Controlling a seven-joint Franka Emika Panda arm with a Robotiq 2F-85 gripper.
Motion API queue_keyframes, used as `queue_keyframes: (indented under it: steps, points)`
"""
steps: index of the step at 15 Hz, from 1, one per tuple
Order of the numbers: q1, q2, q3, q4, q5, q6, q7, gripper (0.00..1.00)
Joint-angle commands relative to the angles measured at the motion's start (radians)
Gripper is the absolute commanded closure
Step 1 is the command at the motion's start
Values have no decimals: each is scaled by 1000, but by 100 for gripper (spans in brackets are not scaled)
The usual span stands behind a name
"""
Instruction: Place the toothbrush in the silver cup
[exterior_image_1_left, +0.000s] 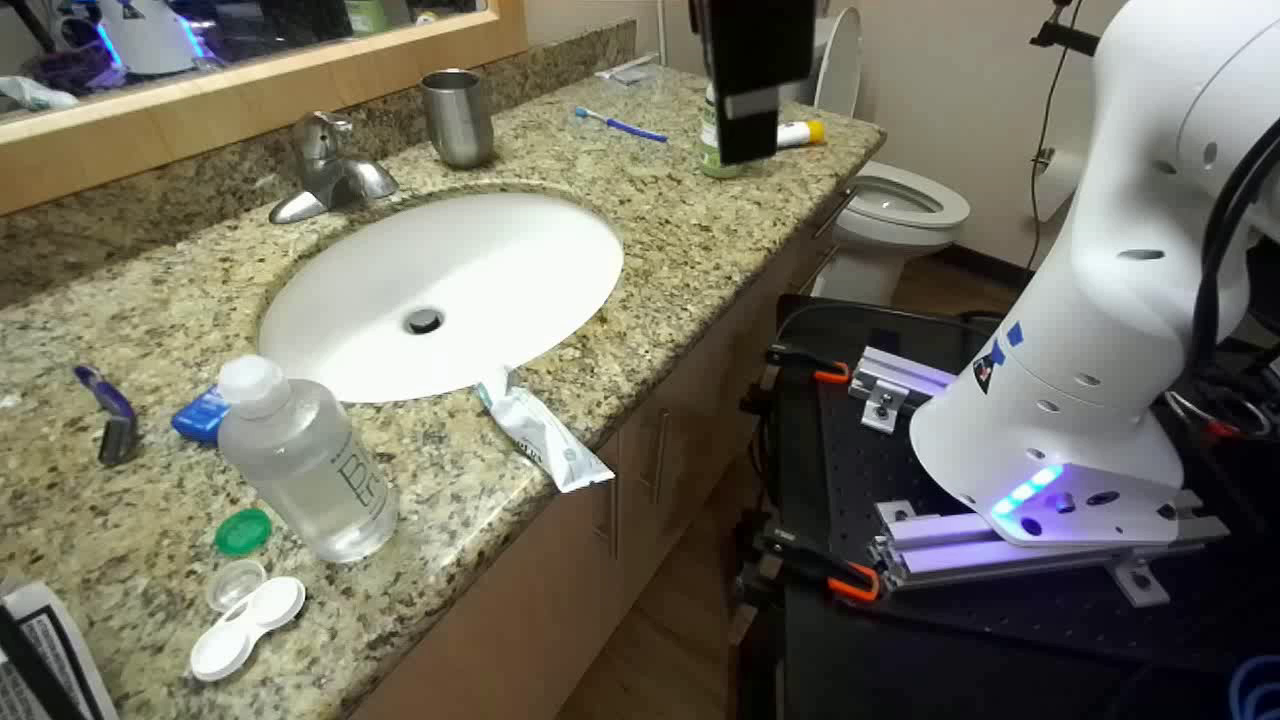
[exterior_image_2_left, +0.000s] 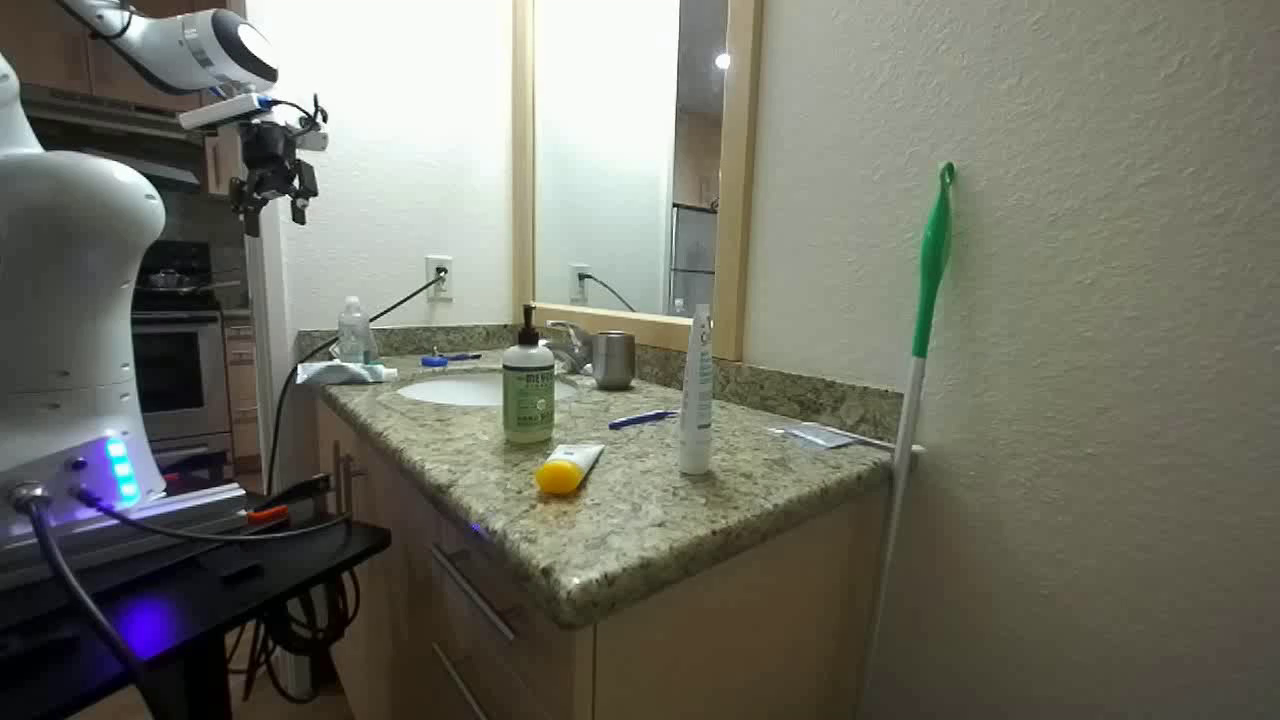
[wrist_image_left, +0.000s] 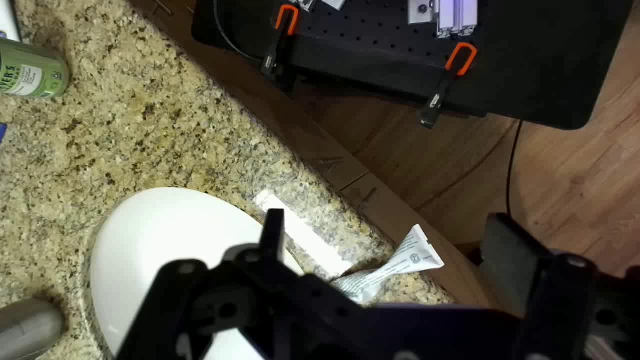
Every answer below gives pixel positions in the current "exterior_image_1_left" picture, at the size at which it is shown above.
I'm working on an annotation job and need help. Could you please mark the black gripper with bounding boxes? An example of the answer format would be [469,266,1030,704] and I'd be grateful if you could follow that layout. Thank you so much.
[701,0,815,164]

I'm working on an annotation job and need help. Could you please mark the blue white toothbrush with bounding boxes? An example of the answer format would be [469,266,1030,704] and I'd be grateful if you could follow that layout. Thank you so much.
[570,102,669,142]

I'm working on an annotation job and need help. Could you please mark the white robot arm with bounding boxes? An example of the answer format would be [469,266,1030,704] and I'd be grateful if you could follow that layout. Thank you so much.
[909,0,1280,546]

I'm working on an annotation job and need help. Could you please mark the silver metal cup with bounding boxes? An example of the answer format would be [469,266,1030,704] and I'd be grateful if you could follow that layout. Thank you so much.
[423,68,496,166]

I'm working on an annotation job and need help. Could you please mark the white yellow tube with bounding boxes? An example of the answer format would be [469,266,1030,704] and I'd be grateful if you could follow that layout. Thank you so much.
[777,121,829,149]

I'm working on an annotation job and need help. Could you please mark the white toilet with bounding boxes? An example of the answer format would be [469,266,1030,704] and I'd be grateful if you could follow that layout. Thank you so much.
[811,6,970,302]

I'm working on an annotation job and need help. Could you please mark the white oval sink basin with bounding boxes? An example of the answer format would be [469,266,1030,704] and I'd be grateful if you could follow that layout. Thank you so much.
[257,191,623,402]

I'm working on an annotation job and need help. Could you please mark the white toothpaste tube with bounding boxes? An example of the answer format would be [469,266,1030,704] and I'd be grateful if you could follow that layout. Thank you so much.
[475,367,617,490]

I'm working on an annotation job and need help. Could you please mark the chrome sink faucet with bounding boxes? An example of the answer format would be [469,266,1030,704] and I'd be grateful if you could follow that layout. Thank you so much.
[267,112,401,222]

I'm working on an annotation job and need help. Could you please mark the black robot mounting cart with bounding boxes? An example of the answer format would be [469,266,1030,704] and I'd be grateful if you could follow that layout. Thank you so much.
[734,295,1280,720]

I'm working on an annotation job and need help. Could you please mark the clear plastic bottle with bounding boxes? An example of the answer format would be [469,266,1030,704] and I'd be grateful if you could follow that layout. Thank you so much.
[214,356,397,564]

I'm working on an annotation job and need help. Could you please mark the blue small box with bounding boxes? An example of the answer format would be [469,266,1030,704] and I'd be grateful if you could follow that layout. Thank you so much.
[170,389,226,448]

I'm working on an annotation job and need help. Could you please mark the wood framed mirror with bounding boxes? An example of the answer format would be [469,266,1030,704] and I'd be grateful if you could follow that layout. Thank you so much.
[0,0,526,219]

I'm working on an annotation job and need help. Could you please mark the green cap small container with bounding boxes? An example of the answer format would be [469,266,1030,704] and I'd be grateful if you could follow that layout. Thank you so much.
[214,509,272,561]

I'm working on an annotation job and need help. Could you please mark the blue razor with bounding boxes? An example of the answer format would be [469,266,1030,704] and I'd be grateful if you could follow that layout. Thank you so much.
[76,363,139,467]

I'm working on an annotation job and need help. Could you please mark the white contact lens case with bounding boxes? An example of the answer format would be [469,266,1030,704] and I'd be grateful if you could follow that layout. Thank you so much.
[189,576,308,682]

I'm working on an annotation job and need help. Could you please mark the black white paper pamphlet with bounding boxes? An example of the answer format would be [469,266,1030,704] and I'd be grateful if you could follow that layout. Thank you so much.
[0,578,119,720]

